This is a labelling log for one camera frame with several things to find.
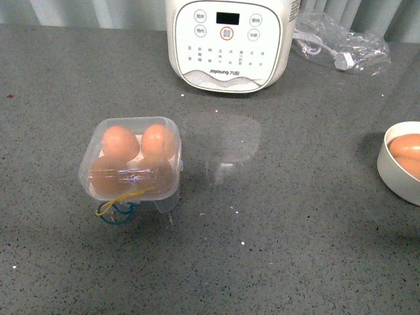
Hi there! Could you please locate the white bowl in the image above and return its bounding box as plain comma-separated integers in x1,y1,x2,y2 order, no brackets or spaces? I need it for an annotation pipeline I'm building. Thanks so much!
377,121,419,206

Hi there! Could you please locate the white Joyoung blender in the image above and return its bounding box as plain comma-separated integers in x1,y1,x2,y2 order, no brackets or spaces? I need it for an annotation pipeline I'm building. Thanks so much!
165,0,301,93

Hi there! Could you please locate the brown egg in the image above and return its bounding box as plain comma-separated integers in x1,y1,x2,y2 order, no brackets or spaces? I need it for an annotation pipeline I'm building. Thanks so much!
140,124,176,159
395,156,420,180
89,156,130,196
102,125,140,161
389,133,420,159
134,157,175,194

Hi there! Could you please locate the yellow rubber band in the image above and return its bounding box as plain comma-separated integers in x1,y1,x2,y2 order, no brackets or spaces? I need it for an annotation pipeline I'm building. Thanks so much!
95,187,154,217

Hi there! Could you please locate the white power cable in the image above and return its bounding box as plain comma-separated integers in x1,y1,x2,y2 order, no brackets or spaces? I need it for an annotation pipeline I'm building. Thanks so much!
293,28,355,71

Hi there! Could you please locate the brown egg front left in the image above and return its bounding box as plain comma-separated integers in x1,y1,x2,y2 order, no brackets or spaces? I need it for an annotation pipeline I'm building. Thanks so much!
395,156,420,180

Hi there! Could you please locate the clear plastic egg box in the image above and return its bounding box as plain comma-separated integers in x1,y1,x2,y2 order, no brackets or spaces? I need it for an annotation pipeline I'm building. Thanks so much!
78,116,182,224

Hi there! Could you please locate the blue rubber band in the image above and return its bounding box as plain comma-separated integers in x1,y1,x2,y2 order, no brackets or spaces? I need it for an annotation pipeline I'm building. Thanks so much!
95,201,137,226

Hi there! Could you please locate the clear plastic bag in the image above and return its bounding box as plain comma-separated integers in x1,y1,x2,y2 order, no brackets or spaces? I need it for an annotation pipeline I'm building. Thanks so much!
292,11,391,76

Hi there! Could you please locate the brown egg in box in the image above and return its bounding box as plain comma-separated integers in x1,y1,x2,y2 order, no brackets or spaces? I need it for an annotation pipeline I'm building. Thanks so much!
102,125,140,161
140,124,176,159
89,156,130,196

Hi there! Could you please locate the brown egg front right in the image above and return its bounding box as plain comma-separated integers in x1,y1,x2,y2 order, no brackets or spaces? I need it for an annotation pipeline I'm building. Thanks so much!
389,133,420,159

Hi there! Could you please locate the brown egg top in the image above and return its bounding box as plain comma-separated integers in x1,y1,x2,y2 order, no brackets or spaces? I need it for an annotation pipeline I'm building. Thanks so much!
134,157,175,194

